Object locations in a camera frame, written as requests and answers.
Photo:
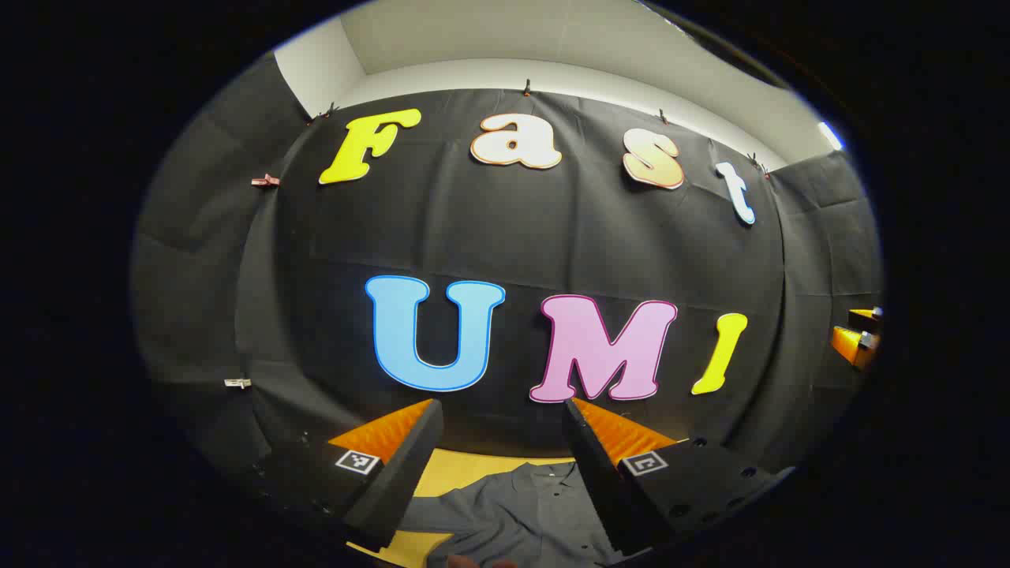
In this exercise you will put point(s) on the grey collared shirt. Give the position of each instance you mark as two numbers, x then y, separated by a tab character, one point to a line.
521	521

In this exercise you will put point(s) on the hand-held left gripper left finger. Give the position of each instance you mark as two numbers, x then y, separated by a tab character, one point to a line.
398	481

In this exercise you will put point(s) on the black backdrop cloth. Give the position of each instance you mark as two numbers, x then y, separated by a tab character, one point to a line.
513	229

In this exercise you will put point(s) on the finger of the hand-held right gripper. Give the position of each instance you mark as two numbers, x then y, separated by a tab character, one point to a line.
851	345
864	319

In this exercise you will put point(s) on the white clothes peg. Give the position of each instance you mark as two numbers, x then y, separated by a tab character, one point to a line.
237	383

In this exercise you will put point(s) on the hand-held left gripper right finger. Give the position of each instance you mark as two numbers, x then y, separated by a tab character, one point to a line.
600	473

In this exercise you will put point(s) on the pink clothes peg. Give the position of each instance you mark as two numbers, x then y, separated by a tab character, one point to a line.
265	181

